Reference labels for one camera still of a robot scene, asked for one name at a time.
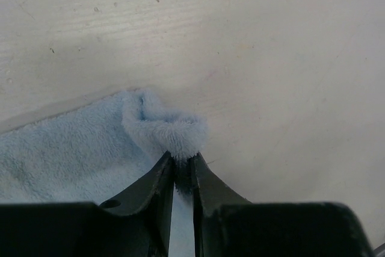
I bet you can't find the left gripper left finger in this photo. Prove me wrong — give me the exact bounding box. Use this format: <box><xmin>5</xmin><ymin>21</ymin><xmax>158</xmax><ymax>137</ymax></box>
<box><xmin>1</xmin><ymin>153</ymin><xmax>174</xmax><ymax>256</ymax></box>

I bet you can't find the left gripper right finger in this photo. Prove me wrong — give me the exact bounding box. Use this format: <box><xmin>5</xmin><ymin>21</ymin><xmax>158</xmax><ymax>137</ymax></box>
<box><xmin>189</xmin><ymin>154</ymin><xmax>373</xmax><ymax>256</ymax></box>

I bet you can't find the light blue towel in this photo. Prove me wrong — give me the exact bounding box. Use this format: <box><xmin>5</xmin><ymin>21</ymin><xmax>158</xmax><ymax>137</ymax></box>
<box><xmin>1</xmin><ymin>90</ymin><xmax>208</xmax><ymax>256</ymax></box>

